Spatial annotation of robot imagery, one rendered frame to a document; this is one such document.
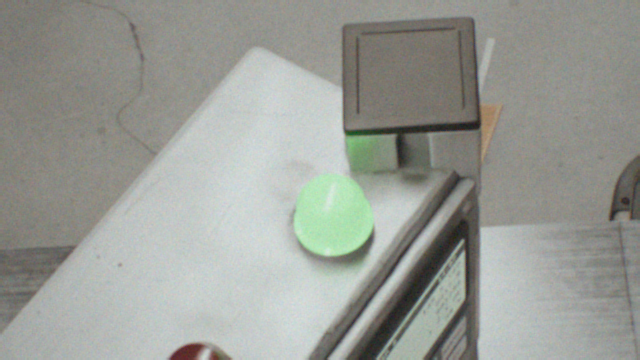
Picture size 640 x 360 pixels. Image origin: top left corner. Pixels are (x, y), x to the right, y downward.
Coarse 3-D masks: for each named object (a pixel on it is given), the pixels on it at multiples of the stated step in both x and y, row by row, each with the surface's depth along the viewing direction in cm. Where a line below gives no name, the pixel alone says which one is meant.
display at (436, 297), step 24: (456, 240) 43; (432, 264) 42; (456, 264) 44; (432, 288) 43; (456, 288) 45; (408, 312) 42; (432, 312) 44; (456, 312) 47; (384, 336) 41; (408, 336) 43; (432, 336) 46
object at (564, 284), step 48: (528, 240) 113; (576, 240) 113; (624, 240) 112; (0, 288) 116; (480, 288) 111; (528, 288) 111; (576, 288) 110; (624, 288) 110; (480, 336) 109; (528, 336) 108; (576, 336) 108; (624, 336) 107
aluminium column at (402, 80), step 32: (352, 32) 43; (384, 32) 42; (416, 32) 42; (448, 32) 42; (352, 64) 42; (384, 64) 42; (416, 64) 42; (448, 64) 42; (352, 96) 41; (384, 96) 41; (416, 96) 41; (448, 96) 41; (352, 128) 40; (384, 128) 40; (416, 128) 40; (448, 128) 40; (480, 128) 41; (352, 160) 42; (384, 160) 42; (448, 160) 42; (480, 160) 42; (480, 192) 44; (480, 256) 48
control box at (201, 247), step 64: (256, 64) 45; (192, 128) 44; (256, 128) 44; (320, 128) 44; (128, 192) 43; (192, 192) 43; (256, 192) 43; (384, 192) 42; (448, 192) 43; (128, 256) 42; (192, 256) 41; (256, 256) 41; (384, 256) 41; (64, 320) 41; (128, 320) 40; (192, 320) 40; (256, 320) 40; (320, 320) 40; (384, 320) 41
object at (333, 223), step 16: (320, 176) 40; (336, 176) 40; (304, 192) 40; (320, 192) 40; (336, 192) 40; (352, 192) 40; (304, 208) 40; (320, 208) 39; (336, 208) 39; (352, 208) 40; (368, 208) 41; (304, 224) 40; (320, 224) 39; (336, 224) 39; (352, 224) 40; (368, 224) 41; (304, 240) 41; (320, 240) 40; (336, 240) 40; (352, 240) 40; (368, 240) 41; (320, 256) 41; (336, 256) 40; (352, 256) 41
